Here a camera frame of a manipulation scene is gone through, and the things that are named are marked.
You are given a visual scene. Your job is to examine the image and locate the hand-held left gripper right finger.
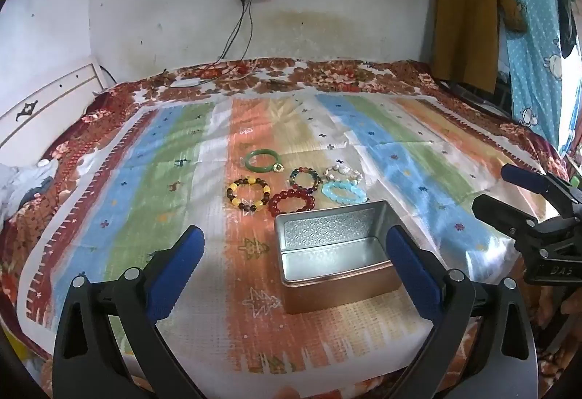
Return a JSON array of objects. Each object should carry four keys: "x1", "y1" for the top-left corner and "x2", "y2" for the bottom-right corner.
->
[{"x1": 384, "y1": 225, "x2": 539, "y2": 399}]

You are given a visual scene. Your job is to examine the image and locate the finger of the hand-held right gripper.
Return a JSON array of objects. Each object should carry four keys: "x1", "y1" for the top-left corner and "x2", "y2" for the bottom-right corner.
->
[
  {"x1": 471, "y1": 194, "x2": 574, "y2": 250},
  {"x1": 501, "y1": 164, "x2": 582, "y2": 218}
]

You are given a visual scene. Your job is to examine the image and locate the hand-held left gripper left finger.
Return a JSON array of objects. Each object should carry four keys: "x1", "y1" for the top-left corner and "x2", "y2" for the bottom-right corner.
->
[{"x1": 53, "y1": 225, "x2": 205, "y2": 399}]

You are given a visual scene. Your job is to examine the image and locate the metal tin box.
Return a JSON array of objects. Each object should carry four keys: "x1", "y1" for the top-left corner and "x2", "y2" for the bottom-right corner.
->
[{"x1": 275, "y1": 200, "x2": 403, "y2": 315}]

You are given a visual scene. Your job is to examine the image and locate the green jade bangle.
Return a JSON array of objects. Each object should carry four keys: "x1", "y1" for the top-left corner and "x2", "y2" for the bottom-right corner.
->
[{"x1": 245, "y1": 148, "x2": 279, "y2": 173}]

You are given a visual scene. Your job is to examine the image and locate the multicolour beaded bracelet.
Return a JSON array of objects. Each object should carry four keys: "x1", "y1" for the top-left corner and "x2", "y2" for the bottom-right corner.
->
[{"x1": 288, "y1": 166, "x2": 323, "y2": 194}]

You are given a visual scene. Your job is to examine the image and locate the striped printed mat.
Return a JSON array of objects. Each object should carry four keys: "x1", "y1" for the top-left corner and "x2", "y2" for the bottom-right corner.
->
[{"x1": 18, "y1": 91, "x2": 561, "y2": 382}]

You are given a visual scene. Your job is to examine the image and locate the blue printed hanging cloth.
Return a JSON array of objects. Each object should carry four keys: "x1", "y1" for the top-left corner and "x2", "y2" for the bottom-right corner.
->
[{"x1": 495, "y1": 0, "x2": 565, "y2": 155}]

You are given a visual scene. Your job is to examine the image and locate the dark green hanging garment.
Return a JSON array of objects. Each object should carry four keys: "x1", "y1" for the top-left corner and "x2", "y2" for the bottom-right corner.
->
[{"x1": 545, "y1": 0, "x2": 579, "y2": 59}]

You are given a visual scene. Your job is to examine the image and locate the white crumpled cloth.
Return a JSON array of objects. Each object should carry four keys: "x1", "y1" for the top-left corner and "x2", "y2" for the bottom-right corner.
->
[{"x1": 0, "y1": 159, "x2": 59, "y2": 218}]

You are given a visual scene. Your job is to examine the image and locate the white headboard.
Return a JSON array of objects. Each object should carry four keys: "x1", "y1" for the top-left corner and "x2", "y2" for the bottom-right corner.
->
[{"x1": 0, "y1": 55, "x2": 111, "y2": 166}]

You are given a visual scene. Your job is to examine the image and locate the floral bedsheet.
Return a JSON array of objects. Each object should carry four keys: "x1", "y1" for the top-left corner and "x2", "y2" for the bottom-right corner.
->
[{"x1": 0, "y1": 57, "x2": 582, "y2": 399}]

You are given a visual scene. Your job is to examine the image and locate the yellow brown beaded bracelet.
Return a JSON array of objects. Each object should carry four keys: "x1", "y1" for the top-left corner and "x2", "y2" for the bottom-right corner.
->
[{"x1": 226, "y1": 176, "x2": 272, "y2": 213}]

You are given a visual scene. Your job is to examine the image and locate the red beaded bracelet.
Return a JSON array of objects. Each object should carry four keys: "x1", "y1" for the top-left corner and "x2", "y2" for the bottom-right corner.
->
[{"x1": 267, "y1": 188, "x2": 316, "y2": 218}]

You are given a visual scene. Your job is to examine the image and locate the light blue beaded bracelet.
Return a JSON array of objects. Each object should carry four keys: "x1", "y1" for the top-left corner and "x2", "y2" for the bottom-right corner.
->
[{"x1": 321, "y1": 180, "x2": 367, "y2": 204}]

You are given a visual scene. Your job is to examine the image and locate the white beaded bracelet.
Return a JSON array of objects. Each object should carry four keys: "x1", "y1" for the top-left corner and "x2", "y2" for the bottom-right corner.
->
[{"x1": 323, "y1": 163, "x2": 363, "y2": 182}]

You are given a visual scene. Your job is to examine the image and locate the white cable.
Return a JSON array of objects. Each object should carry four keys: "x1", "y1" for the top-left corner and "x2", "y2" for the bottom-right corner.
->
[{"x1": 230, "y1": 60, "x2": 261, "y2": 80}]

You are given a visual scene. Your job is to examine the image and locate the black charging cable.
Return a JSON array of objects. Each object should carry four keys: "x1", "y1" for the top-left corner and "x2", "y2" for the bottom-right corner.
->
[
  {"x1": 200, "y1": 0, "x2": 244, "y2": 76},
  {"x1": 240, "y1": 0, "x2": 254, "y2": 61}
]

